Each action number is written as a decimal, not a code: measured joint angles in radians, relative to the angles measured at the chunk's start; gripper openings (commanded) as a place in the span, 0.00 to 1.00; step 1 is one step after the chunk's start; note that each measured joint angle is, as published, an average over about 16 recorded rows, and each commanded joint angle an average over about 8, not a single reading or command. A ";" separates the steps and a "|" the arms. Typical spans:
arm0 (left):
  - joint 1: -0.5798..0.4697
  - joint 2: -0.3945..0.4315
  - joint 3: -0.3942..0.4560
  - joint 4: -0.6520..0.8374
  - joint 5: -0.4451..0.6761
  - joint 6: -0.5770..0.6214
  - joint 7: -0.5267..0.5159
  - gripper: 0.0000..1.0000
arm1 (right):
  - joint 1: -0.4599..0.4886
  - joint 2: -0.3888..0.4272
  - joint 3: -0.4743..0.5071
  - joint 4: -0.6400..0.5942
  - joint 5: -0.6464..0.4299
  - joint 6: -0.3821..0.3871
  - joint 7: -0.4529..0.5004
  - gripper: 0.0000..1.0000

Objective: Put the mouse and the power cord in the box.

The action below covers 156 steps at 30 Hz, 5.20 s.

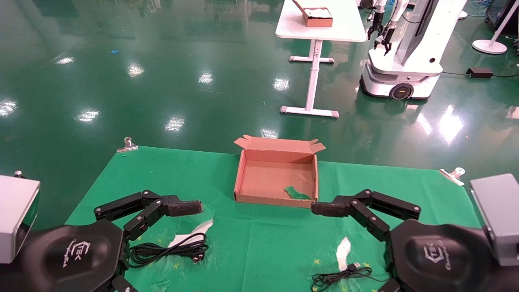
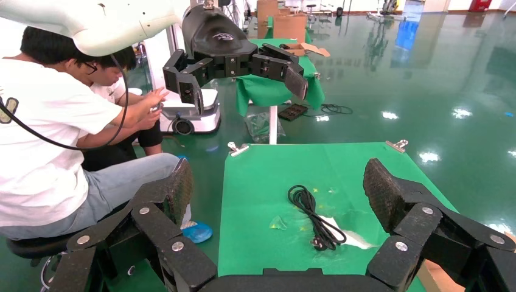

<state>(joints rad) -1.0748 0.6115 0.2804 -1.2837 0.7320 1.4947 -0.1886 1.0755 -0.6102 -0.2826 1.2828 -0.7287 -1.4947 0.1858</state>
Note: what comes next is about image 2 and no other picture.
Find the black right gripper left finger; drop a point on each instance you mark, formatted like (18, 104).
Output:
(161, 225)

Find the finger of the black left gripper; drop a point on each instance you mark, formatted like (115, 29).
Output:
(278, 66)
(185, 84)

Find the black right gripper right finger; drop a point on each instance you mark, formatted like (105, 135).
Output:
(423, 225)

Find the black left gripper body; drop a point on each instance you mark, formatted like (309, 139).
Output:
(213, 40)

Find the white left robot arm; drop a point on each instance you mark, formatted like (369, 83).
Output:
(101, 24)

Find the large closed cardboard box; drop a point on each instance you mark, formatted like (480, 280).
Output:
(290, 28)

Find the flat open cardboard box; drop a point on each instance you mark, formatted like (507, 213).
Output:
(314, 49)

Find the tall brown cardboard box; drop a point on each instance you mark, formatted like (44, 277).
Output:
(266, 12)

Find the blue shoe cover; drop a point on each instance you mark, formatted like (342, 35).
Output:
(197, 233)

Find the black power strip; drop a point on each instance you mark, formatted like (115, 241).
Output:
(293, 112)

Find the white table leg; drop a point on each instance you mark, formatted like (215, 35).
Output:
(273, 129)

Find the clear plastic bag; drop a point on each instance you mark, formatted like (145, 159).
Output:
(258, 127)

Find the person with glasses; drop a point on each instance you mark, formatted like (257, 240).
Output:
(109, 89)

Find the metal binder clip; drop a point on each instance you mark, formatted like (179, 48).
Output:
(238, 150)
(397, 146)

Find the torn green table cloth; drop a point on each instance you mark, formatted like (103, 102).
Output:
(262, 181)

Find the black round stool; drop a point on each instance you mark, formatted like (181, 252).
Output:
(32, 246)

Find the person in white t-shirt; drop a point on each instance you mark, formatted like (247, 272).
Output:
(40, 161)

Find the red cabinet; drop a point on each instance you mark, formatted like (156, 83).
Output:
(479, 5)

